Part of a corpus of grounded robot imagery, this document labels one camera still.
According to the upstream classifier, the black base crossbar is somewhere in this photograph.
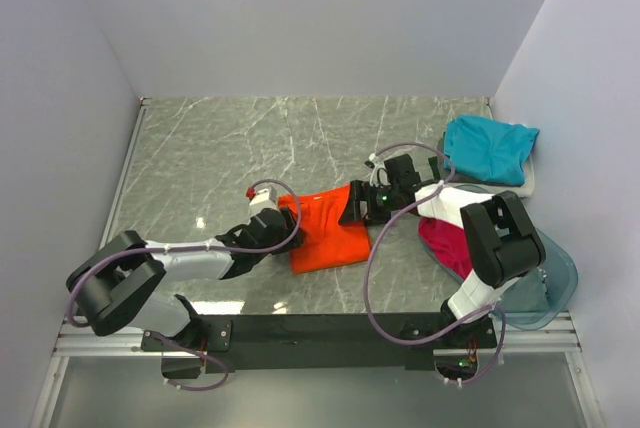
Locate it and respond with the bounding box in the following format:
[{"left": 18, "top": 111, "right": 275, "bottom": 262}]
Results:
[{"left": 139, "top": 312, "right": 496, "bottom": 374}]

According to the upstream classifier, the teal grey t shirt in bin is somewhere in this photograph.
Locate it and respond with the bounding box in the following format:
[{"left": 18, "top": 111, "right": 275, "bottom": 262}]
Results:
[{"left": 499, "top": 268, "right": 549, "bottom": 317}]

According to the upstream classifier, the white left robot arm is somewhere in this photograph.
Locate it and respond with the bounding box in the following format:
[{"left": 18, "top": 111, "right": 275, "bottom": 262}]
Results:
[{"left": 66, "top": 208, "right": 304, "bottom": 350}]

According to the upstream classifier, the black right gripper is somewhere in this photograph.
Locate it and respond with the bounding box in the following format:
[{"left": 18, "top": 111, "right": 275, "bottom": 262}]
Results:
[{"left": 338, "top": 181, "right": 400, "bottom": 228}]

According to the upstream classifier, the magenta t shirt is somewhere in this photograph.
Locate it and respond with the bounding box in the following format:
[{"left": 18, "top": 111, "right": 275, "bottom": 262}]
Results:
[{"left": 418, "top": 218, "right": 472, "bottom": 281}]

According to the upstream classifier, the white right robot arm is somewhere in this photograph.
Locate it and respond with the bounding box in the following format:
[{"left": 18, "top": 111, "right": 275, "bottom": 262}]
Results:
[{"left": 339, "top": 154, "right": 546, "bottom": 347}]

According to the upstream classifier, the orange t shirt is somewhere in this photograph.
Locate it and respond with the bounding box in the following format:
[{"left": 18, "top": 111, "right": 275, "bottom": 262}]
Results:
[{"left": 289, "top": 185, "right": 371, "bottom": 275}]

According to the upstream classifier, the aluminium frame rail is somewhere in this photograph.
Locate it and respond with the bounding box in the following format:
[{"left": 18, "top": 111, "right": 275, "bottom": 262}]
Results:
[{"left": 52, "top": 97, "right": 153, "bottom": 359}]

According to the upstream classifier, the grey folded t shirt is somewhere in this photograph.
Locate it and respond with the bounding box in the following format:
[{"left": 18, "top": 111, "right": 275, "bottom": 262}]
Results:
[{"left": 437, "top": 134, "right": 450, "bottom": 171}]

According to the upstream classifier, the teal folded t shirt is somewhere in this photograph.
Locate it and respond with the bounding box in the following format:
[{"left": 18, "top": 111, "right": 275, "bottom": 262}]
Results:
[{"left": 442, "top": 115, "right": 540, "bottom": 186}]

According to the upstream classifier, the blue transparent plastic bin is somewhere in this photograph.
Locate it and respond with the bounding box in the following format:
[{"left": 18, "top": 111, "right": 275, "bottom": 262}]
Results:
[{"left": 417, "top": 198, "right": 578, "bottom": 330}]

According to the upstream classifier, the white folded t shirt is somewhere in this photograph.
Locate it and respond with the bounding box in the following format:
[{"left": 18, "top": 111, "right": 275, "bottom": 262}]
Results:
[{"left": 449, "top": 158, "right": 535, "bottom": 198}]

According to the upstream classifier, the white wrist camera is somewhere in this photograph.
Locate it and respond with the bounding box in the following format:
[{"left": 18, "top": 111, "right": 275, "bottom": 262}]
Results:
[
  {"left": 249, "top": 185, "right": 278, "bottom": 217},
  {"left": 365, "top": 153, "right": 388, "bottom": 187}
]

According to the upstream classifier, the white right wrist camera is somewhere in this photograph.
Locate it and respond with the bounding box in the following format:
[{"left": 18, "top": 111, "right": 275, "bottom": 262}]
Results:
[{"left": 365, "top": 153, "right": 388, "bottom": 187}]

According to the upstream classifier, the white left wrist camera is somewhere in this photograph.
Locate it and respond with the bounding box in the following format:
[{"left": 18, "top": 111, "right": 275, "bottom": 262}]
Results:
[{"left": 249, "top": 185, "right": 278, "bottom": 217}]

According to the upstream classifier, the dark green folded t shirt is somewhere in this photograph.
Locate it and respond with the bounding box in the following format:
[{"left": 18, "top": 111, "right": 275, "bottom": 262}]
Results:
[{"left": 428, "top": 156, "right": 442, "bottom": 181}]

